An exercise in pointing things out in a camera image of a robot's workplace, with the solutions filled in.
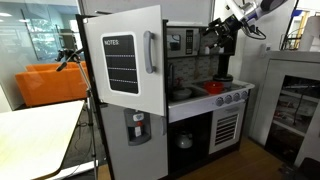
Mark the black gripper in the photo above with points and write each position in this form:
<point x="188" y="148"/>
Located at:
<point x="230" y="26"/>

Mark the toy microwave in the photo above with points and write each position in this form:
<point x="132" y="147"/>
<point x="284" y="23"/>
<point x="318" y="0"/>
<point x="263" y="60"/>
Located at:
<point x="178" y="51"/>

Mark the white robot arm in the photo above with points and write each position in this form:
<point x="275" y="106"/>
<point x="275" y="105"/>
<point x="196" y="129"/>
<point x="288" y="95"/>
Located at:
<point x="248" y="13"/>

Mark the white open cabinet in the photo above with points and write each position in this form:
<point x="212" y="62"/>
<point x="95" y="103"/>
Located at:
<point x="270" y="100"/>

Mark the fridge door with chalkboard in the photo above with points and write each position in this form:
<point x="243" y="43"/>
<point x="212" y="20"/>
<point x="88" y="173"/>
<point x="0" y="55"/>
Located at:
<point x="153" y="96"/>

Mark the white vented oven door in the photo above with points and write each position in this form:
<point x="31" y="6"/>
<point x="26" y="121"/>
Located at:
<point x="241" y="133"/>

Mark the fridge door with water dispenser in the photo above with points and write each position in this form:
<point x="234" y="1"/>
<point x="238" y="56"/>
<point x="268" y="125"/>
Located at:
<point x="113" y="150"/>

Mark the white shaker blue cap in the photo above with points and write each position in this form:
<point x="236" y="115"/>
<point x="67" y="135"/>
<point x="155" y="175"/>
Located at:
<point x="221" y="50"/>

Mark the white shaker red cap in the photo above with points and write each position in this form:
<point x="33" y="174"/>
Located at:
<point x="206" y="50"/>

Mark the black cooking pot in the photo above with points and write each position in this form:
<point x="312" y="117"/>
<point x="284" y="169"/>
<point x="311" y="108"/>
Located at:
<point x="222" y="81"/>

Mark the red plastic bowl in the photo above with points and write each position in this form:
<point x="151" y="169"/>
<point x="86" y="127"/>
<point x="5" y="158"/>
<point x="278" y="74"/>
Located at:
<point x="213" y="87"/>

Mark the grey arched toy faucet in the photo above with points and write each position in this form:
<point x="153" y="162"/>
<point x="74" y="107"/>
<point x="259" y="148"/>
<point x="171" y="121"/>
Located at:
<point x="171" y="76"/>

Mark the grey stove knob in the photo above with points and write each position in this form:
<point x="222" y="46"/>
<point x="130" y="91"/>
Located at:
<point x="219" y="101"/>
<point x="228" y="99"/>
<point x="236" y="97"/>
<point x="244" y="95"/>

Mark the toy kitchen body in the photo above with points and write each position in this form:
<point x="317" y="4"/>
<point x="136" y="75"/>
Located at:
<point x="186" y="108"/>

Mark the grey toy kettle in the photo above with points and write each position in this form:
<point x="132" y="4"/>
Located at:
<point x="184" y="140"/>

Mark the orange sofa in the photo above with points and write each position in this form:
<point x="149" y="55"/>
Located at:
<point x="43" y="88"/>

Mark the white office table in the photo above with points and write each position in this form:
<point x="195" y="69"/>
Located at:
<point x="33" y="140"/>

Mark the white wall switch box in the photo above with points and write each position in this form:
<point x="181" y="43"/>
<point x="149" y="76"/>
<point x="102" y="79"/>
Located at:
<point x="265" y="49"/>

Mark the black camera tripod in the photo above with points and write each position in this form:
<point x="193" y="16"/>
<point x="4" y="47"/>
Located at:
<point x="89" y="100"/>

